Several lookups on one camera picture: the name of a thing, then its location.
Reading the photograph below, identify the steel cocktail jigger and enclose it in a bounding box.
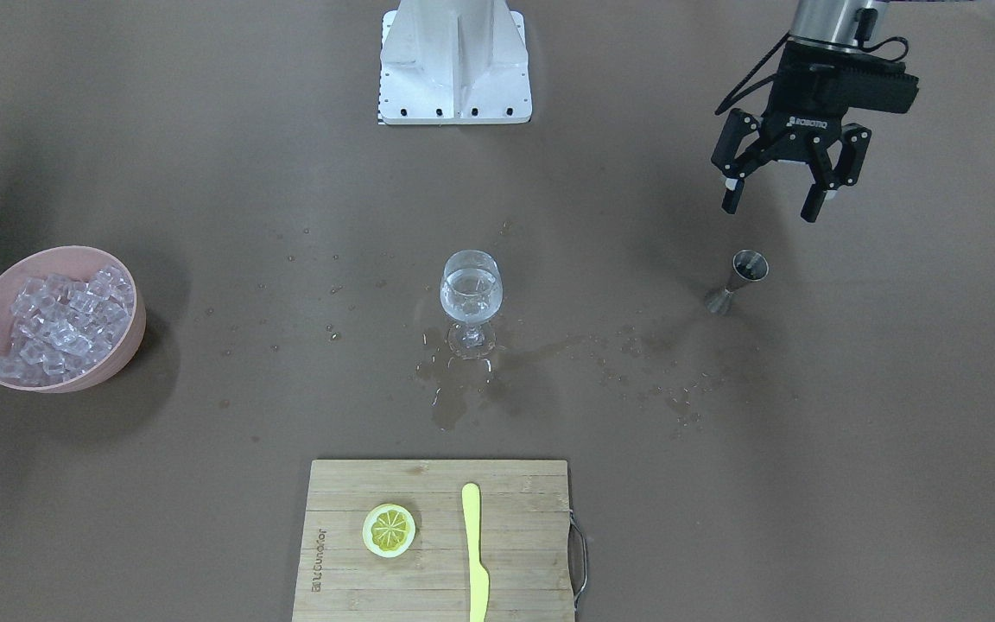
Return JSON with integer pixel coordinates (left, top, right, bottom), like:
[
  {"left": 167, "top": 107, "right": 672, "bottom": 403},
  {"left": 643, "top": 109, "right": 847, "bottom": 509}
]
[{"left": 703, "top": 249, "right": 770, "bottom": 316}]

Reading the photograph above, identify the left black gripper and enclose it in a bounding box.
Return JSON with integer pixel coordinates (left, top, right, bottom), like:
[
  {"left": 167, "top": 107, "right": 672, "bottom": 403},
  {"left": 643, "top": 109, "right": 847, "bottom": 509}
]
[{"left": 711, "top": 43, "right": 872, "bottom": 223}]

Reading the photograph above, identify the clear wine glass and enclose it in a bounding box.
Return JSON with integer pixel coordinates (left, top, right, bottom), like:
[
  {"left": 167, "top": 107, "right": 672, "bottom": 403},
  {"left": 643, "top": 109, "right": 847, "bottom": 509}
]
[{"left": 440, "top": 251, "right": 503, "bottom": 359}]

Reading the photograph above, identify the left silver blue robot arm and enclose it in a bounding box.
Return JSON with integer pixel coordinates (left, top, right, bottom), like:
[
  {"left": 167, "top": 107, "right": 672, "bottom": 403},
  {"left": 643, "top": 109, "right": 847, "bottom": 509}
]
[{"left": 711, "top": 1, "right": 887, "bottom": 223}]

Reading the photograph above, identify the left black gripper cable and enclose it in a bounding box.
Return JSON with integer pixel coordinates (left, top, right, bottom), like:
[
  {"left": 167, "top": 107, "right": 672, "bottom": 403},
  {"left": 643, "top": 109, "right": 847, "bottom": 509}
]
[{"left": 715, "top": 33, "right": 909, "bottom": 115}]

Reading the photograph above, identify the yellow plastic knife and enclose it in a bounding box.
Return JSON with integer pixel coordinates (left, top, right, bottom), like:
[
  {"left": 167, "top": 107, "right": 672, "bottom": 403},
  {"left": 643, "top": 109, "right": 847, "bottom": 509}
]
[{"left": 461, "top": 483, "right": 491, "bottom": 622}]

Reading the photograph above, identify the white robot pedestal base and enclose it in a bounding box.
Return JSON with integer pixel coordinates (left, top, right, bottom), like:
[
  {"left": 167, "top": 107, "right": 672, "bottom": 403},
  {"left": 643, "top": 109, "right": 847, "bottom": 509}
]
[{"left": 377, "top": 1, "right": 533, "bottom": 126}]

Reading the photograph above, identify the bamboo cutting board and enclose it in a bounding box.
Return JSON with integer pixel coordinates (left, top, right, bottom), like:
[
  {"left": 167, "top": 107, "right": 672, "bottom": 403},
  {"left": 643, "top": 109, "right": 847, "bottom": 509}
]
[{"left": 291, "top": 458, "right": 586, "bottom": 621}]

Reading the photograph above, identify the pink bowl of ice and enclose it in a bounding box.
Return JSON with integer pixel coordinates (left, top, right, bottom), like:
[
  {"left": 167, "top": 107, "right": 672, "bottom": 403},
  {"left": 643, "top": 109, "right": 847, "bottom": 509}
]
[{"left": 0, "top": 245, "right": 147, "bottom": 394}]

